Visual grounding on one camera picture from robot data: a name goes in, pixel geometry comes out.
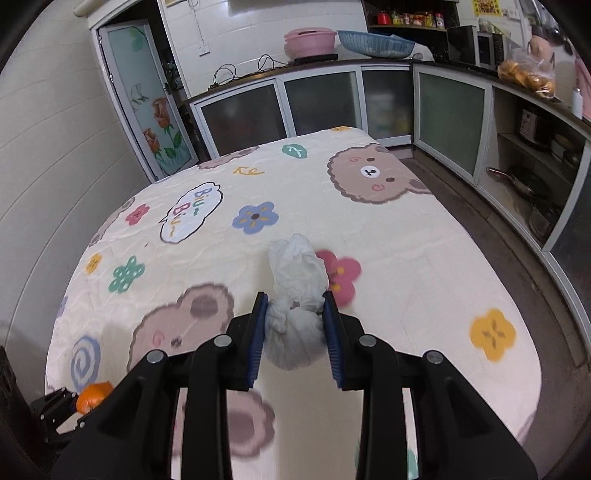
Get pink pot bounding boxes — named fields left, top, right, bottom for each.
left=283, top=27, right=337, bottom=60

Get blue plastic basket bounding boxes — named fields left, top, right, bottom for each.
left=338, top=30, right=415, bottom=59

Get microwave oven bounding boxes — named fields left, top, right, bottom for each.
left=447, top=26, right=508, bottom=70

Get flower painted glass door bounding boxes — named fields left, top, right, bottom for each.
left=98, top=21, right=197, bottom=181

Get black spice shelf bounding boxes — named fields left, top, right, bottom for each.
left=362, top=0, right=460, bottom=59

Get kitchen counter cabinets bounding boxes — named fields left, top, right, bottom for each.
left=186, top=60, right=590, bottom=338

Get yellow wall poster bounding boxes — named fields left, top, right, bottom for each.
left=471, top=0, right=503, bottom=17

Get cartoon print table cloth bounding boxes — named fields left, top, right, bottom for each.
left=45, top=127, right=541, bottom=479

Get orange bottle cap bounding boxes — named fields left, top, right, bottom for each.
left=76, top=381, right=113, bottom=415

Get bag of buns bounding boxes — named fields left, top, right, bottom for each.
left=497, top=49, right=556, bottom=99

